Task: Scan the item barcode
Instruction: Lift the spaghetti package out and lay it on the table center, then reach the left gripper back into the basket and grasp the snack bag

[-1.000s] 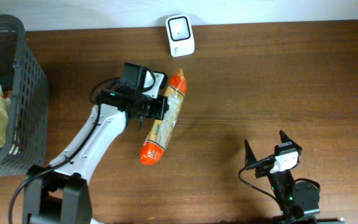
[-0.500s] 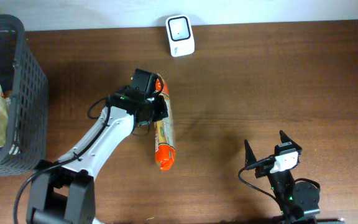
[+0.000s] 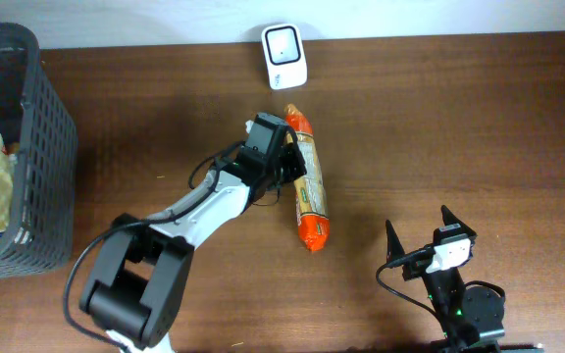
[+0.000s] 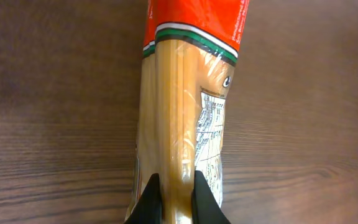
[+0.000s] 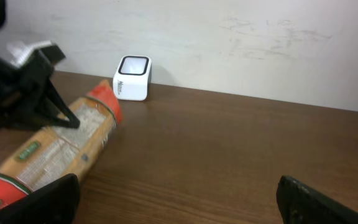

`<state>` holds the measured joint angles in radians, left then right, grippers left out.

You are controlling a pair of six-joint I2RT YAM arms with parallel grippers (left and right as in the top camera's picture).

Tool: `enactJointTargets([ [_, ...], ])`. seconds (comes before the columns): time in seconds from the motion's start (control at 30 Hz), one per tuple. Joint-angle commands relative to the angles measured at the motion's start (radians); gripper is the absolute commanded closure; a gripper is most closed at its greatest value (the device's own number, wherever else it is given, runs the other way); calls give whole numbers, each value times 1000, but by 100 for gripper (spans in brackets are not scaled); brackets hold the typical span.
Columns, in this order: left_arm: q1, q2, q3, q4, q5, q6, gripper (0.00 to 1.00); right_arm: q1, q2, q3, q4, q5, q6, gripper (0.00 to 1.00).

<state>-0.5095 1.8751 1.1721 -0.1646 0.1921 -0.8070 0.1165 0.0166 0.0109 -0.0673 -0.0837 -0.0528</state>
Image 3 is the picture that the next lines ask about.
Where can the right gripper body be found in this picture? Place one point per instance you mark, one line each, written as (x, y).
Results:
(417, 269)

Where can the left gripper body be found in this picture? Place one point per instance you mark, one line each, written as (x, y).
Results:
(287, 160)

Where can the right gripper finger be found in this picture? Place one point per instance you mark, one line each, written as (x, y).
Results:
(450, 221)
(394, 247)

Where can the grey plastic mesh basket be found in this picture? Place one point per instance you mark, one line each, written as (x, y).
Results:
(39, 236)

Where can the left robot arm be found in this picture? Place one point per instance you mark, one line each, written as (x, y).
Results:
(135, 288)

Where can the white barcode scanner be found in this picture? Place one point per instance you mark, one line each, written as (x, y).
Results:
(284, 56)

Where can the orange biscuit packet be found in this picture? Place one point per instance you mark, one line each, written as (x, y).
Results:
(310, 194)

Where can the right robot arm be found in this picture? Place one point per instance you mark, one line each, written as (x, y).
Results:
(469, 313)

